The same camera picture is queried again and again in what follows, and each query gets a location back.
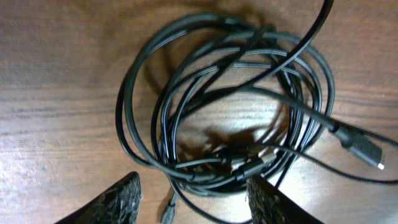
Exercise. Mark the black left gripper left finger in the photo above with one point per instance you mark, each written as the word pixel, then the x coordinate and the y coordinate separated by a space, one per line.
pixel 117 204

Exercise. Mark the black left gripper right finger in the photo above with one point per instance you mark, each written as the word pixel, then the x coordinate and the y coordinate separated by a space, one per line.
pixel 268 205

